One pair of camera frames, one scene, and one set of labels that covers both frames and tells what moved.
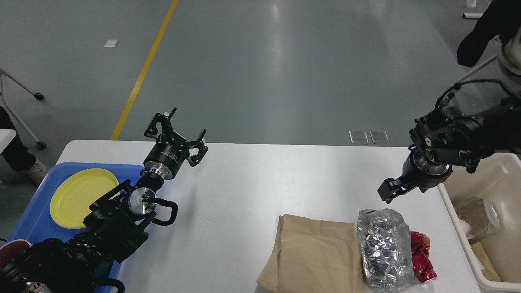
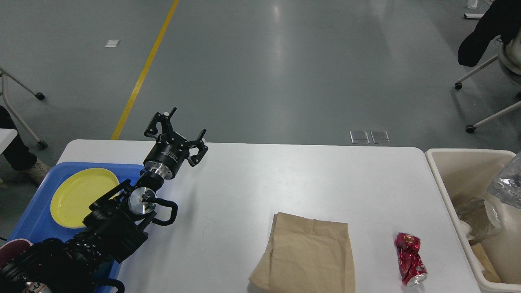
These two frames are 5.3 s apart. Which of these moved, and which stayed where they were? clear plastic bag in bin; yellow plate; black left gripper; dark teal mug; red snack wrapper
Moved: red snack wrapper
Stayed: black left gripper; clear plastic bag in bin; dark teal mug; yellow plate
